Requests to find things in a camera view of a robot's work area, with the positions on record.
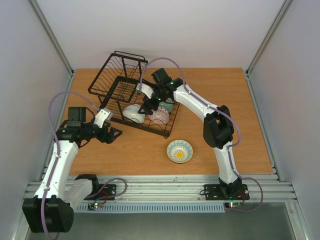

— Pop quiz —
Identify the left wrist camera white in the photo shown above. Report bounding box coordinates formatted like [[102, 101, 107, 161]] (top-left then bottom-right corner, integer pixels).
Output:
[[93, 108, 113, 129]]

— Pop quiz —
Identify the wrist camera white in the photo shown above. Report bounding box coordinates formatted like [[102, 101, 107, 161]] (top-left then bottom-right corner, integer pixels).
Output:
[[93, 108, 113, 129], [135, 83, 154, 99]]

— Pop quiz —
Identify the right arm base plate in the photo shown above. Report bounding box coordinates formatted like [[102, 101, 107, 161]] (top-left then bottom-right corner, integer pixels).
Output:
[[203, 184, 250, 201]]

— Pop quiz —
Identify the white ceramic bowl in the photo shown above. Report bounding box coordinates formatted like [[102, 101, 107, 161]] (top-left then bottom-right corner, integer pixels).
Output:
[[122, 104, 146, 124]]

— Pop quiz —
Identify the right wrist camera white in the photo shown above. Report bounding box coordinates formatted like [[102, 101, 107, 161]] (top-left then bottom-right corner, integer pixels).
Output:
[[135, 83, 154, 99]]

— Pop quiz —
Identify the yellow blue patterned bowl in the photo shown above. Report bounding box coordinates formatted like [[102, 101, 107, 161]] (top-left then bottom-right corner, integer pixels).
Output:
[[166, 139, 193, 164]]

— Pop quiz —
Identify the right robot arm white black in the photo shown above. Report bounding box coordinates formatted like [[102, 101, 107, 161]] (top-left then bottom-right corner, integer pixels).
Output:
[[137, 68, 242, 199]]

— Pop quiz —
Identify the black wire dish rack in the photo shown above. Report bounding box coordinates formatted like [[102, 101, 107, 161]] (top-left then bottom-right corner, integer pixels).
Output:
[[88, 51, 180, 138]]

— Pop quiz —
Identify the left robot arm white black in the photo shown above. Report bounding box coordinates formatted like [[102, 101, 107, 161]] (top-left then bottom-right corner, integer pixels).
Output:
[[22, 107, 122, 234]]

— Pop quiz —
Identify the grey slotted cable duct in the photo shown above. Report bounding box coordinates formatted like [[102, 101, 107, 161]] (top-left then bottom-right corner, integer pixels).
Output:
[[75, 202, 225, 214]]

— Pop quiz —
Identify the red white patterned bowl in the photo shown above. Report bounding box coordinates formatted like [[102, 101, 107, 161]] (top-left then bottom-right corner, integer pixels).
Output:
[[149, 106, 170, 125]]

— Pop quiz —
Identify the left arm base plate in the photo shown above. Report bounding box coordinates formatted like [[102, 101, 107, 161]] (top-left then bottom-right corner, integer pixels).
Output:
[[85, 184, 117, 201]]

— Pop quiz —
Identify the teal green bowl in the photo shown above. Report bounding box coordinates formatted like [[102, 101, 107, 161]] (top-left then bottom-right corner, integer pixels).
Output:
[[159, 98, 174, 113]]

